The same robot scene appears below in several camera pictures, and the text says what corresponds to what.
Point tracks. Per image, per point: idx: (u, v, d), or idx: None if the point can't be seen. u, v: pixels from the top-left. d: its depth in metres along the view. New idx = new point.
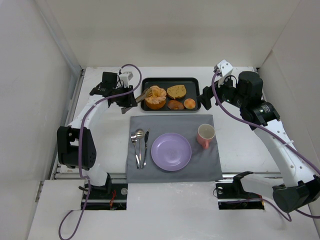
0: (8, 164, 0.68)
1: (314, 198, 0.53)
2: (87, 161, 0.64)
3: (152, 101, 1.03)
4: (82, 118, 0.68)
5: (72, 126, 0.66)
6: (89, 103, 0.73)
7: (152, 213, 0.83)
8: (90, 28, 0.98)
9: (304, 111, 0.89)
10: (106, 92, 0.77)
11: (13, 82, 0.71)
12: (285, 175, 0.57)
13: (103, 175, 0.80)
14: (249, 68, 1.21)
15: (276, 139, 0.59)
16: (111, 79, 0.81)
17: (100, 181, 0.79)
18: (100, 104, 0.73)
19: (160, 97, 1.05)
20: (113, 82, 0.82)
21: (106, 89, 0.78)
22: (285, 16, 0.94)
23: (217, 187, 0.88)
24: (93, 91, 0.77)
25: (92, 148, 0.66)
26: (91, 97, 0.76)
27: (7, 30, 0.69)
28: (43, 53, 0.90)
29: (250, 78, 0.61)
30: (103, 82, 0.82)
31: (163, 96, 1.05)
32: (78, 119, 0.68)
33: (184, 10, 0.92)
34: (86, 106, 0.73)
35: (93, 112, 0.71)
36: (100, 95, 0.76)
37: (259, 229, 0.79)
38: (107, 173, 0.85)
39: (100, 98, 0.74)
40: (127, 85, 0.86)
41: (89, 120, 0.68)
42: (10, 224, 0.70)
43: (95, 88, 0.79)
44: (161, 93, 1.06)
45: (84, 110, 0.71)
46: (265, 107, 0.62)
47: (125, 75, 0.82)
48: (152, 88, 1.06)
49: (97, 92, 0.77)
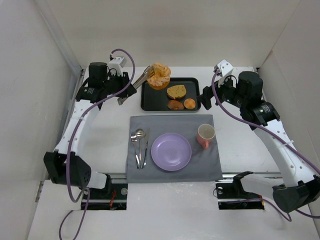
0: (8, 164, 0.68)
1: (314, 198, 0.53)
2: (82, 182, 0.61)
3: (154, 82, 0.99)
4: (68, 139, 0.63)
5: (58, 149, 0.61)
6: (75, 114, 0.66)
7: (152, 213, 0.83)
8: (90, 28, 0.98)
9: (305, 111, 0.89)
10: (95, 96, 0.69)
11: (13, 82, 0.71)
12: (285, 175, 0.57)
13: (102, 179, 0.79)
14: (249, 68, 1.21)
15: (276, 139, 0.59)
16: (98, 73, 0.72)
17: (100, 184, 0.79)
18: (87, 114, 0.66)
19: (163, 77, 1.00)
20: (103, 76, 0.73)
21: (94, 91, 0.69)
22: (285, 16, 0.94)
23: (217, 187, 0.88)
24: (79, 94, 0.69)
25: (85, 168, 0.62)
26: (77, 104, 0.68)
27: (7, 29, 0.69)
28: (42, 53, 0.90)
29: (250, 79, 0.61)
30: (91, 78, 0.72)
31: (167, 77, 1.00)
32: (65, 140, 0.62)
33: (184, 10, 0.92)
34: (73, 118, 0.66)
35: (81, 127, 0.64)
36: (88, 101, 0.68)
37: (259, 229, 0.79)
38: (106, 175, 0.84)
39: (87, 106, 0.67)
40: (120, 73, 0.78)
41: (77, 139, 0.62)
42: (10, 224, 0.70)
43: (82, 89, 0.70)
44: (164, 72, 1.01)
45: (71, 125, 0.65)
46: (265, 107, 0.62)
47: (117, 63, 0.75)
48: (154, 66, 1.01)
49: (84, 96, 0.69)
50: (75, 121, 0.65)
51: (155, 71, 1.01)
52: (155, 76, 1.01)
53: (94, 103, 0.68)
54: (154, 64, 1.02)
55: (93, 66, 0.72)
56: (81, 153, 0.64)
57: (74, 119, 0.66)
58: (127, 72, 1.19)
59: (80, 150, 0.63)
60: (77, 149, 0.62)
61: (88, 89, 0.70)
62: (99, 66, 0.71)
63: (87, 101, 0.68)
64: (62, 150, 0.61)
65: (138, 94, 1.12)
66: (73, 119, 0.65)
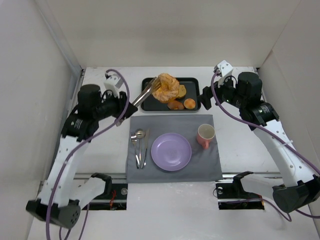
0: (8, 164, 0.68)
1: (314, 198, 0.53)
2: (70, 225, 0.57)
3: (159, 97, 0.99)
4: (51, 186, 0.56)
5: (41, 199, 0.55)
6: (60, 154, 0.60)
7: (152, 213, 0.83)
8: (90, 28, 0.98)
9: (305, 111, 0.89)
10: (81, 133, 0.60)
11: (13, 82, 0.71)
12: (285, 175, 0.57)
13: (100, 185, 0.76)
14: (249, 68, 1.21)
15: (275, 139, 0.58)
16: (89, 103, 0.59)
17: (98, 190, 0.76)
18: (72, 158, 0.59)
19: (170, 91, 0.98)
20: (94, 104, 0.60)
21: (81, 125, 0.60)
22: (285, 16, 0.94)
23: (217, 187, 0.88)
24: (65, 128, 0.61)
25: (71, 212, 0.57)
26: (62, 141, 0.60)
27: (7, 30, 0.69)
28: (42, 53, 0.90)
29: (249, 79, 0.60)
30: (80, 106, 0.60)
31: (174, 91, 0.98)
32: (48, 187, 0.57)
33: (184, 10, 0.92)
34: (57, 160, 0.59)
35: (65, 173, 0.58)
36: (75, 138, 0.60)
37: (259, 229, 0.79)
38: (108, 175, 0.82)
39: (73, 147, 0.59)
40: (117, 94, 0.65)
41: (61, 187, 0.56)
42: (10, 224, 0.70)
43: (70, 120, 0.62)
44: (172, 84, 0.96)
45: (54, 170, 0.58)
46: (264, 107, 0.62)
47: (111, 84, 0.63)
48: (161, 78, 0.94)
49: (71, 130, 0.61)
50: (58, 165, 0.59)
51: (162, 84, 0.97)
52: (162, 88, 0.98)
53: (80, 141, 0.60)
54: (161, 74, 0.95)
55: (82, 93, 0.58)
56: (67, 199, 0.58)
57: (57, 162, 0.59)
58: (127, 72, 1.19)
59: (65, 197, 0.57)
60: (60, 199, 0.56)
61: (75, 122, 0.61)
62: (89, 95, 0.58)
63: (73, 139, 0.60)
64: (45, 200, 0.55)
65: (138, 94, 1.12)
66: (57, 163, 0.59)
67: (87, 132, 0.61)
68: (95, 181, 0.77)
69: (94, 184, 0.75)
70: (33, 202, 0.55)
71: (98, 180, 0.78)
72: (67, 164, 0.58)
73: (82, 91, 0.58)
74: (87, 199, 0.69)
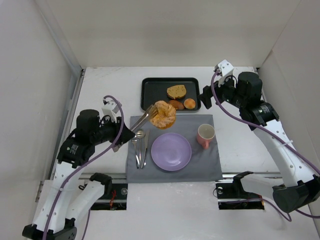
0: (8, 164, 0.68)
1: (314, 198, 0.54)
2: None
3: (157, 123, 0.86)
4: (47, 212, 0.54)
5: (37, 225, 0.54)
6: (56, 180, 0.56)
7: (152, 213, 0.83)
8: (90, 28, 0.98)
9: (305, 111, 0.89)
10: (78, 159, 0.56)
11: (13, 82, 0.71)
12: (285, 175, 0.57)
13: (98, 189, 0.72)
14: (249, 68, 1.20)
15: (275, 139, 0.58)
16: (87, 127, 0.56)
17: (99, 194, 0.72)
18: (67, 184, 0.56)
19: (167, 117, 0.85)
20: (92, 128, 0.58)
21: (78, 150, 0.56)
22: (285, 16, 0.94)
23: (217, 187, 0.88)
24: (61, 153, 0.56)
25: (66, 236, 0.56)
26: (58, 167, 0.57)
27: (7, 29, 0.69)
28: (43, 54, 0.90)
29: (249, 79, 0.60)
30: (77, 130, 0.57)
31: (172, 117, 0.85)
32: (43, 213, 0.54)
33: (184, 10, 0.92)
34: (53, 185, 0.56)
35: (61, 199, 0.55)
36: (70, 165, 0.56)
37: (259, 229, 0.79)
38: (108, 177, 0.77)
39: (68, 174, 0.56)
40: (114, 119, 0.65)
41: (56, 213, 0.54)
42: (11, 224, 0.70)
43: (65, 144, 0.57)
44: (169, 111, 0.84)
45: (51, 195, 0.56)
46: (264, 107, 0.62)
47: (109, 108, 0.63)
48: (157, 105, 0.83)
49: (67, 156, 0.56)
50: (54, 191, 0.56)
51: (158, 111, 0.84)
52: (159, 114, 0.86)
53: (76, 168, 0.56)
54: (156, 101, 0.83)
55: (81, 116, 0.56)
56: (64, 223, 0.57)
57: (53, 188, 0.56)
58: (127, 72, 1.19)
59: (61, 222, 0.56)
60: (56, 225, 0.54)
61: (71, 147, 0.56)
62: (88, 119, 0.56)
63: (68, 165, 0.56)
64: (41, 226, 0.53)
65: (138, 94, 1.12)
66: (52, 189, 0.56)
67: (83, 157, 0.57)
68: (93, 185, 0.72)
69: (92, 190, 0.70)
70: (30, 227, 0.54)
71: (96, 184, 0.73)
72: (63, 190, 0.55)
73: (81, 114, 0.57)
74: (86, 210, 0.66)
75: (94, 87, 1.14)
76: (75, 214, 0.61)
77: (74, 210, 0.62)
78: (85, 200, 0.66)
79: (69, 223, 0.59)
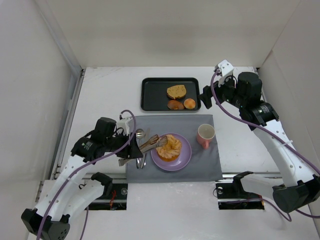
0: (8, 164, 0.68)
1: (314, 198, 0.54)
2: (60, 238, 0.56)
3: (163, 154, 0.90)
4: (50, 199, 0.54)
5: (37, 210, 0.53)
6: (65, 170, 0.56)
7: (152, 212, 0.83)
8: (90, 28, 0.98)
9: (305, 111, 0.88)
10: (89, 155, 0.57)
11: (13, 83, 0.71)
12: (285, 175, 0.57)
13: (98, 188, 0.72)
14: (249, 68, 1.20)
15: (275, 139, 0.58)
16: (104, 129, 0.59)
17: (98, 194, 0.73)
18: (75, 176, 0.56)
19: (174, 150, 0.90)
20: (108, 132, 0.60)
21: (91, 147, 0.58)
22: (285, 16, 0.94)
23: (217, 187, 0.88)
24: (75, 146, 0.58)
25: (62, 227, 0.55)
26: (69, 158, 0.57)
27: (7, 30, 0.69)
28: (43, 54, 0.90)
29: (249, 79, 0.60)
30: (94, 131, 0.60)
31: (178, 150, 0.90)
32: (46, 200, 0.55)
33: (184, 10, 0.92)
34: (61, 175, 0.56)
35: (66, 189, 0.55)
36: (82, 158, 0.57)
37: (259, 229, 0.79)
38: (110, 178, 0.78)
39: (79, 167, 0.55)
40: (126, 132, 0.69)
41: (58, 202, 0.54)
42: (10, 225, 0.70)
43: (81, 141, 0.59)
44: (176, 144, 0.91)
45: (56, 184, 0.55)
46: (264, 107, 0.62)
47: (124, 121, 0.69)
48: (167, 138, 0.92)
49: (80, 150, 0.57)
50: (61, 181, 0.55)
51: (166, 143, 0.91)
52: (166, 147, 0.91)
53: (86, 162, 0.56)
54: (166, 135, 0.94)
55: (102, 119, 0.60)
56: (61, 216, 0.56)
57: (60, 177, 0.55)
58: (126, 72, 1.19)
59: (59, 214, 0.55)
60: (55, 214, 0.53)
61: (85, 143, 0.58)
62: (108, 122, 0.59)
63: (80, 158, 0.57)
64: (41, 212, 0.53)
65: (138, 94, 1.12)
66: (60, 178, 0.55)
67: (94, 155, 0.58)
68: (93, 185, 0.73)
69: (92, 190, 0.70)
70: (30, 211, 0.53)
71: (96, 184, 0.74)
72: (70, 181, 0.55)
73: (102, 119, 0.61)
74: (83, 207, 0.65)
75: (94, 87, 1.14)
76: (71, 210, 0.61)
77: (71, 206, 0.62)
78: (83, 198, 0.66)
79: (65, 218, 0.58)
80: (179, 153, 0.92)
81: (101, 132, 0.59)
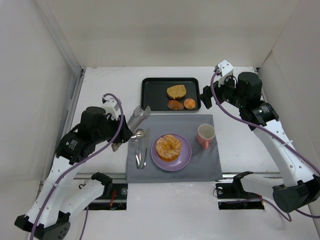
0: (7, 165, 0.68)
1: (314, 198, 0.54)
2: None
3: (163, 154, 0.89)
4: (40, 206, 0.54)
5: (29, 217, 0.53)
6: (52, 175, 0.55)
7: (152, 212, 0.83)
8: (90, 28, 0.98)
9: (305, 111, 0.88)
10: (75, 155, 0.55)
11: (13, 83, 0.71)
12: (285, 175, 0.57)
13: (98, 188, 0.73)
14: (249, 68, 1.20)
15: (275, 139, 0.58)
16: (90, 124, 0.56)
17: (97, 194, 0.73)
18: (62, 180, 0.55)
19: (174, 150, 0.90)
20: (95, 125, 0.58)
21: (78, 145, 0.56)
22: (285, 16, 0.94)
23: (217, 187, 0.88)
24: (60, 146, 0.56)
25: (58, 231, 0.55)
26: (55, 162, 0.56)
27: (7, 31, 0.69)
28: (43, 54, 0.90)
29: (249, 79, 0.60)
30: (80, 125, 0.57)
31: (178, 150, 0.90)
32: (36, 206, 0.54)
33: (184, 10, 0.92)
34: (48, 180, 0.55)
35: (55, 194, 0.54)
36: (67, 160, 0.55)
37: (259, 230, 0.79)
38: (110, 179, 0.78)
39: (65, 170, 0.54)
40: (115, 116, 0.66)
41: (49, 208, 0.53)
42: (11, 225, 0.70)
43: (65, 139, 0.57)
44: (176, 144, 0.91)
45: (45, 189, 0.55)
46: (264, 107, 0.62)
47: (111, 106, 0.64)
48: (166, 138, 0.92)
49: (65, 150, 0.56)
50: (49, 186, 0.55)
51: (166, 143, 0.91)
52: (166, 147, 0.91)
53: (73, 164, 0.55)
54: (166, 135, 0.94)
55: (86, 113, 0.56)
56: (56, 218, 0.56)
57: (47, 183, 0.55)
58: (126, 72, 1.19)
59: (53, 218, 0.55)
60: (47, 220, 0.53)
61: (70, 142, 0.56)
62: (93, 116, 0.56)
63: (66, 160, 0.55)
64: (32, 219, 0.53)
65: (138, 94, 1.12)
66: (47, 183, 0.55)
67: (81, 153, 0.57)
68: (93, 184, 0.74)
69: (92, 189, 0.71)
70: (22, 218, 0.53)
71: (97, 184, 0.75)
72: (57, 186, 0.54)
73: (86, 111, 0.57)
74: (82, 206, 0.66)
75: (94, 87, 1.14)
76: (71, 209, 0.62)
77: (71, 205, 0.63)
78: (83, 197, 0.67)
79: (64, 217, 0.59)
80: (179, 153, 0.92)
81: (86, 127, 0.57)
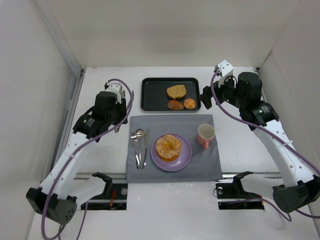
0: (8, 165, 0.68)
1: (314, 198, 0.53)
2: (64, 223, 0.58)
3: (163, 154, 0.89)
4: (55, 177, 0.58)
5: (42, 188, 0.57)
6: (68, 148, 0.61)
7: (152, 212, 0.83)
8: (90, 28, 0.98)
9: (305, 111, 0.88)
10: (92, 131, 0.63)
11: (13, 83, 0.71)
12: (285, 175, 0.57)
13: (99, 184, 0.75)
14: (249, 68, 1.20)
15: (275, 139, 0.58)
16: (104, 105, 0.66)
17: (98, 190, 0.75)
18: (78, 152, 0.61)
19: (174, 150, 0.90)
20: (108, 107, 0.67)
21: (94, 123, 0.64)
22: (285, 16, 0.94)
23: (217, 187, 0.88)
24: (78, 124, 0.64)
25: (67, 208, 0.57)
26: (72, 136, 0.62)
27: (7, 31, 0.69)
28: (43, 54, 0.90)
29: (249, 79, 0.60)
30: (95, 108, 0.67)
31: (178, 150, 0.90)
32: (51, 178, 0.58)
33: (184, 10, 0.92)
34: (65, 153, 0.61)
35: (70, 165, 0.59)
36: (84, 135, 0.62)
37: (259, 230, 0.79)
38: (109, 178, 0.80)
39: (82, 142, 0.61)
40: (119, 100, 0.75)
41: (63, 179, 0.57)
42: (11, 225, 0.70)
43: (82, 119, 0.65)
44: (176, 144, 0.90)
45: (60, 162, 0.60)
46: (264, 107, 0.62)
47: (117, 90, 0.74)
48: (166, 138, 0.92)
49: (82, 127, 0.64)
50: (65, 158, 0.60)
51: (166, 143, 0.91)
52: (166, 146, 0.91)
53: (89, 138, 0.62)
54: (166, 135, 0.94)
55: (101, 96, 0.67)
56: (66, 193, 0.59)
57: (64, 155, 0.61)
58: (126, 72, 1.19)
59: (65, 191, 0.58)
60: (61, 191, 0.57)
61: (87, 120, 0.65)
62: (107, 98, 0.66)
63: (83, 135, 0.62)
64: (46, 190, 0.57)
65: (138, 95, 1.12)
66: (64, 156, 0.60)
67: (97, 131, 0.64)
68: (96, 180, 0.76)
69: (94, 184, 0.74)
70: (34, 190, 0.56)
71: (98, 180, 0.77)
72: (74, 157, 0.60)
73: (101, 95, 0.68)
74: (85, 198, 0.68)
75: (94, 87, 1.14)
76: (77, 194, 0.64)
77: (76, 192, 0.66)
78: (87, 188, 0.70)
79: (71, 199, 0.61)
80: (179, 153, 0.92)
81: (101, 107, 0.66)
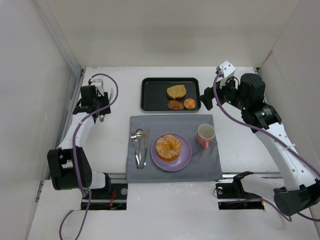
0: (8, 165, 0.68)
1: (316, 202, 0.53)
2: (85, 181, 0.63)
3: (163, 154, 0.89)
4: (70, 138, 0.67)
5: (62, 147, 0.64)
6: (74, 122, 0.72)
7: (152, 212, 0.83)
8: (90, 28, 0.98)
9: (305, 111, 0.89)
10: (90, 109, 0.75)
11: (13, 84, 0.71)
12: (287, 178, 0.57)
13: (101, 178, 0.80)
14: (249, 68, 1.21)
15: (277, 142, 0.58)
16: (89, 92, 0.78)
17: (100, 183, 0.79)
18: (85, 121, 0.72)
19: (174, 150, 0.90)
20: (92, 94, 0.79)
21: (89, 106, 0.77)
22: (285, 16, 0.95)
23: (217, 187, 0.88)
24: (76, 110, 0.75)
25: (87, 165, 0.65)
26: (75, 115, 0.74)
27: (7, 32, 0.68)
28: (43, 53, 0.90)
29: (252, 81, 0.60)
30: (82, 98, 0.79)
31: (178, 150, 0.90)
32: (67, 140, 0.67)
33: (184, 10, 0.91)
34: (73, 124, 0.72)
35: (81, 129, 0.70)
36: (85, 112, 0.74)
37: (259, 229, 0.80)
38: (104, 173, 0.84)
39: (85, 115, 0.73)
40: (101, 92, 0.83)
41: (79, 138, 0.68)
42: (11, 225, 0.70)
43: (77, 107, 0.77)
44: (176, 144, 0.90)
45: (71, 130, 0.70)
46: (266, 110, 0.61)
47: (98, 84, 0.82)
48: (166, 138, 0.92)
49: (80, 111, 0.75)
50: (74, 126, 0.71)
51: (166, 143, 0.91)
52: (166, 147, 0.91)
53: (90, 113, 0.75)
54: (166, 135, 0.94)
55: (84, 87, 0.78)
56: None
57: (73, 125, 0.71)
58: (126, 72, 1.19)
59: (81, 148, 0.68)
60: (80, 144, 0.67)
61: (83, 106, 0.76)
62: (90, 86, 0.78)
63: (84, 112, 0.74)
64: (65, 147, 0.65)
65: (138, 95, 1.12)
66: (73, 125, 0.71)
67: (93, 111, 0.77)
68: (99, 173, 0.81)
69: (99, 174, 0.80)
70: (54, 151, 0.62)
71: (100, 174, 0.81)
72: (82, 124, 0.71)
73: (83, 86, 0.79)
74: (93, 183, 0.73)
75: None
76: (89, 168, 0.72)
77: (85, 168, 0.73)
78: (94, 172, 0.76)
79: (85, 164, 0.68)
80: (179, 153, 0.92)
81: (88, 96, 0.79)
